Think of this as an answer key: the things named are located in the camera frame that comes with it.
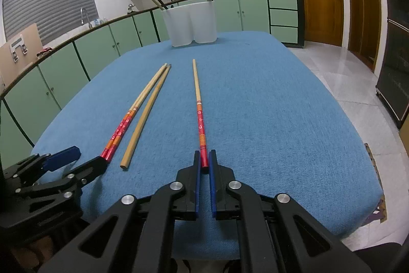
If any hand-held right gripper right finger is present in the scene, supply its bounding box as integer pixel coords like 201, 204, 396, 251
209, 150, 373, 273

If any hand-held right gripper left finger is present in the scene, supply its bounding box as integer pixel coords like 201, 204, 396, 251
38, 151, 201, 273

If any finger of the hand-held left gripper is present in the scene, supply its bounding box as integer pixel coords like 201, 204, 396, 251
19, 156, 108, 200
5, 147, 81, 184

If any white plastic utensil holder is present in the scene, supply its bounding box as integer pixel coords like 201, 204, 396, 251
162, 2, 217, 47

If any table with blue cloth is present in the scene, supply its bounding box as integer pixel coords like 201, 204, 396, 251
30, 31, 384, 261

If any long green base cabinet run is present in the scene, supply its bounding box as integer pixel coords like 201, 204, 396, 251
0, 9, 171, 165

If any dark brown countertop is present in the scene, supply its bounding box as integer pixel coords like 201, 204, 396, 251
0, 0, 302, 101

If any metal faucet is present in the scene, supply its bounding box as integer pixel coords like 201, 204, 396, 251
80, 7, 93, 29

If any brown patterned mat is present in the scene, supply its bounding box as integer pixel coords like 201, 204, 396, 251
364, 143, 388, 224

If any person's leg in black trousers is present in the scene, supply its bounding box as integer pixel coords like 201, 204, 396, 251
348, 242, 402, 273

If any short green base cabinet run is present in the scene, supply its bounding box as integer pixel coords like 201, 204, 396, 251
214, 0, 270, 34

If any green drawer unit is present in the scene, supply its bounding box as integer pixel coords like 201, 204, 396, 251
267, 0, 305, 48

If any black glass-front cabinet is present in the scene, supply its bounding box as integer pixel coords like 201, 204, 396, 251
375, 0, 409, 129

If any wooden door frame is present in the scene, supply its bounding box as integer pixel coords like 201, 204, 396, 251
339, 0, 385, 70

